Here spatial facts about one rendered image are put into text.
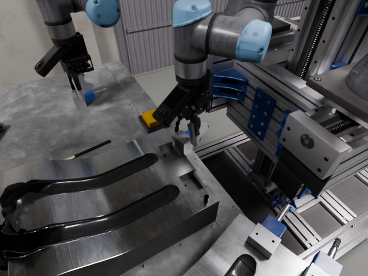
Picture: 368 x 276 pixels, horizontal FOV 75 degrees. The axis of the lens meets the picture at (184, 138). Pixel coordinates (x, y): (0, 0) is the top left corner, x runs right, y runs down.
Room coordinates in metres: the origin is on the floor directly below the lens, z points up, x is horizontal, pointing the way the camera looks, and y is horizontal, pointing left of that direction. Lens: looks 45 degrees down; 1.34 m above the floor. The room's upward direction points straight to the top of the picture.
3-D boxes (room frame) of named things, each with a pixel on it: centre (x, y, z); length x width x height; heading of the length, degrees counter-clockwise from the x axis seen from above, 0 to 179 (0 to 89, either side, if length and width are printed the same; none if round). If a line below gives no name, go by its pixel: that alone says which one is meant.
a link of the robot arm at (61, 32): (0.73, 0.36, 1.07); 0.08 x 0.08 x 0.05
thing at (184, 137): (0.53, -0.03, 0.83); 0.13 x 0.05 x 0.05; 133
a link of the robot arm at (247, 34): (0.48, -0.11, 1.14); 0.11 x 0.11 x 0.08; 65
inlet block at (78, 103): (0.74, 0.35, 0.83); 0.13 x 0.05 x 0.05; 129
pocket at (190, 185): (0.32, -0.02, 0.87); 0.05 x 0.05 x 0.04; 30
